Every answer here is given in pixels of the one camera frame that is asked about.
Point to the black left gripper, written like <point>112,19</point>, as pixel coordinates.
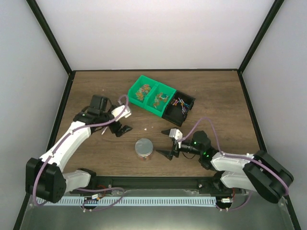
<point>114,129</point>

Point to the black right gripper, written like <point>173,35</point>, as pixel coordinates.
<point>168,153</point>

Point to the silver metal jar lid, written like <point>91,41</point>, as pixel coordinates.
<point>144,147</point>

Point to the clear plastic jar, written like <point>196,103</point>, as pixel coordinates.
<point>145,157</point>

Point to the black bin with lollipops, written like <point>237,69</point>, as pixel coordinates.
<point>176,111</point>

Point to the green bin with star candies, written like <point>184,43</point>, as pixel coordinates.
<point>140,90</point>

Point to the green bin with lollipops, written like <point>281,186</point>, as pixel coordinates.
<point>158,98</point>

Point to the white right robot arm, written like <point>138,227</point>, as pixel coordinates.
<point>258,172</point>

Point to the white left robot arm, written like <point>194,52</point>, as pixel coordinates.
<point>51,164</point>

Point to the light blue slotted strip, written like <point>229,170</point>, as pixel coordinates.
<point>134,201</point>

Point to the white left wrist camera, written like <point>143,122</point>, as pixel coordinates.
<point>121,112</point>

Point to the black front mounting rail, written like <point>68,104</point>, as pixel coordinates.
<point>153,183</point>

